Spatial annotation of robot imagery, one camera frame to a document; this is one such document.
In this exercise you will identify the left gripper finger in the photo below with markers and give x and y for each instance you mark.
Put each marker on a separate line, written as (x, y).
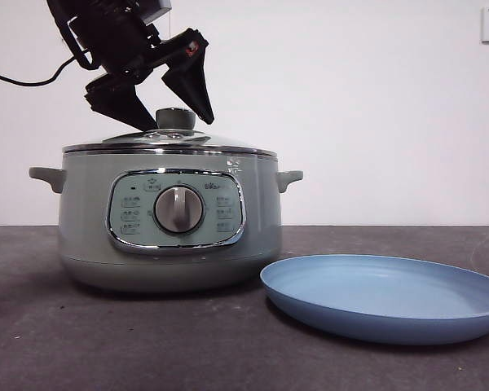
(191, 73)
(120, 102)

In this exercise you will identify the blue round plate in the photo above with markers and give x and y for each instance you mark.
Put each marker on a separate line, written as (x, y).
(375, 293)

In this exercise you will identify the glass lid with green knob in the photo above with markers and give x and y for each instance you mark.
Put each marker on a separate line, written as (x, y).
(173, 118)

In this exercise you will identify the pale green electric steamer pot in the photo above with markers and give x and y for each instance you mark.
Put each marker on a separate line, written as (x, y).
(85, 203)

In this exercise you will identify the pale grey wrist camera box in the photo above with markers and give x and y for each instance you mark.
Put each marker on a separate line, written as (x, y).
(157, 10)

